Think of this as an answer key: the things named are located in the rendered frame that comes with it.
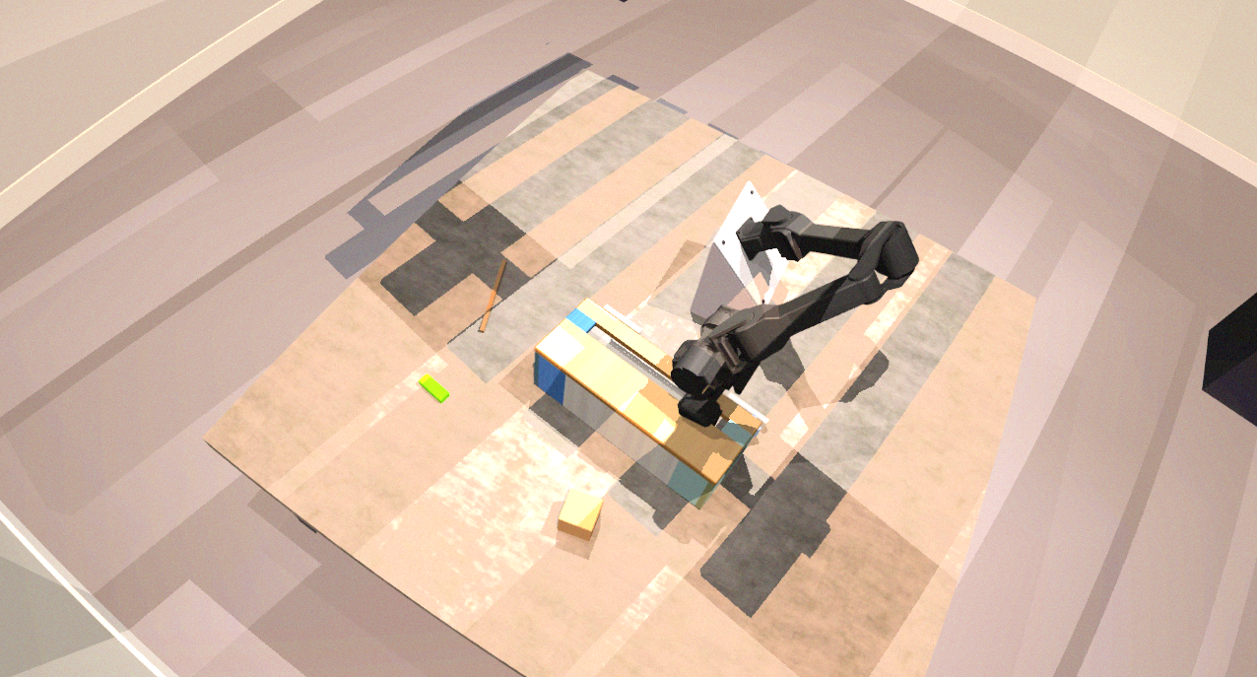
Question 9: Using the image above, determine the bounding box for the orange thin bar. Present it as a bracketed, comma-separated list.
[480, 260, 507, 333]

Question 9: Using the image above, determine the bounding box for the lime green rectangular block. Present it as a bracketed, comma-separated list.
[419, 374, 449, 403]

